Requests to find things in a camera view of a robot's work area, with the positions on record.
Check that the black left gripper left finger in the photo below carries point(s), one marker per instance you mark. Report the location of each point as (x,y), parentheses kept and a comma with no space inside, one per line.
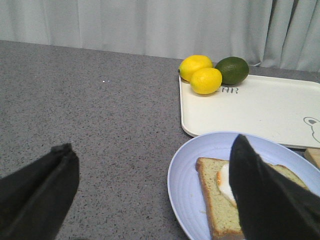
(35,200)

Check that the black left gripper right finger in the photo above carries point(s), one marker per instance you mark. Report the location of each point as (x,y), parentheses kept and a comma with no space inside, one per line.
(270,206)

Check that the bread slice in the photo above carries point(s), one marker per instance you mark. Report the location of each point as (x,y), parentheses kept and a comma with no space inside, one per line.
(222,216)

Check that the fried egg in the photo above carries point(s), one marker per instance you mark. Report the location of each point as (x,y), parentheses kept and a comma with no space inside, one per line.
(222,179)

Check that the light blue plate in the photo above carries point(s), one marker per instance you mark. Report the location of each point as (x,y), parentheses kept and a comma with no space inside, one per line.
(184,188)

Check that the white bear tray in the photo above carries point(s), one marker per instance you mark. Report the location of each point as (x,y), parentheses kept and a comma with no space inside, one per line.
(285,111)

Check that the wooden cutting board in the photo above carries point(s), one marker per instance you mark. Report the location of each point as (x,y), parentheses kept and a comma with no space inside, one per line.
(313,156)

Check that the green lime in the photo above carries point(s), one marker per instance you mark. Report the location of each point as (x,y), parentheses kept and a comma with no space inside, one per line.
(234,70)

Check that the front yellow lemon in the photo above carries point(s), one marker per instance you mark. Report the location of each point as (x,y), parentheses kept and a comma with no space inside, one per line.
(206,81)

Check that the yellow lemon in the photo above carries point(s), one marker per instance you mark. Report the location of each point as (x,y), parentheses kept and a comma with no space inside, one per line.
(193,63)
(206,81)

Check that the rear yellow lemon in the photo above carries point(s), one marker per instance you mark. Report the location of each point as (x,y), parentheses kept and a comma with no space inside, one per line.
(193,63)

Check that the grey curtain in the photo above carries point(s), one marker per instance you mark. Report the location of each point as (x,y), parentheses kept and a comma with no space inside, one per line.
(281,34)

